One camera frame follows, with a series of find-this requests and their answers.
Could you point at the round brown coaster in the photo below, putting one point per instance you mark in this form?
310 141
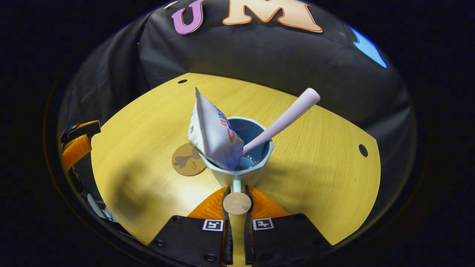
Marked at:
185 161

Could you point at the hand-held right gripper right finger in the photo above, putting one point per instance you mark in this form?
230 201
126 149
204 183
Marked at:
248 237

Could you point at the pink toothbrush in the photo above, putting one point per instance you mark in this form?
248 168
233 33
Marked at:
285 116

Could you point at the wooden desktop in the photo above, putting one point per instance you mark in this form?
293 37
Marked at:
315 178

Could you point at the pale green cup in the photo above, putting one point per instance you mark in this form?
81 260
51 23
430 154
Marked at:
256 163

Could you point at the black backdrop cloth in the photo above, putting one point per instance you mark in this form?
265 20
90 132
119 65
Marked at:
259 59

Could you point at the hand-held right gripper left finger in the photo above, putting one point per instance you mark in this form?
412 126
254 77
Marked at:
227 237

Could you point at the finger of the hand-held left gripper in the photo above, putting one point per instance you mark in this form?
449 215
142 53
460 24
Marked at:
76 150
87 128

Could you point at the white toothpaste tube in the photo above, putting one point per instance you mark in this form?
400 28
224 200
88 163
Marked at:
213 133

